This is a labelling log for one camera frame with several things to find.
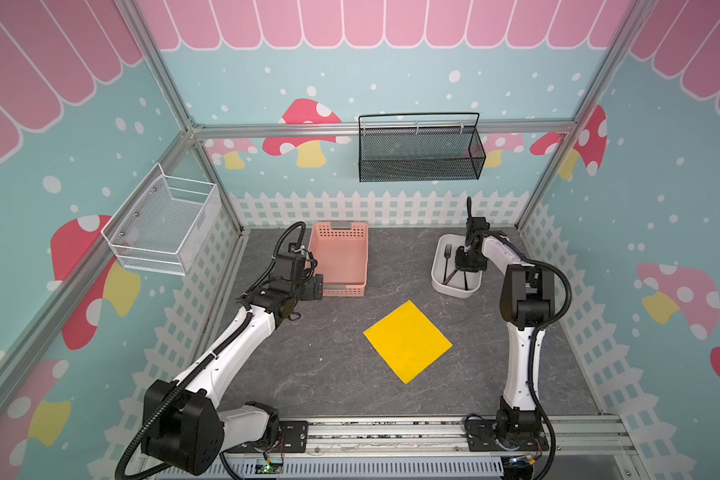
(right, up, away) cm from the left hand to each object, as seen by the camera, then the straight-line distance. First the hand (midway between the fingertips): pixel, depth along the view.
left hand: (302, 284), depth 84 cm
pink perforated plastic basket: (+9, +7, +22) cm, 25 cm away
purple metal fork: (+49, +11, +28) cm, 58 cm away
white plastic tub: (+47, 0, +21) cm, 51 cm away
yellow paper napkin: (+31, -18, +8) cm, 37 cm away
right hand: (+53, +5, +23) cm, 58 cm away
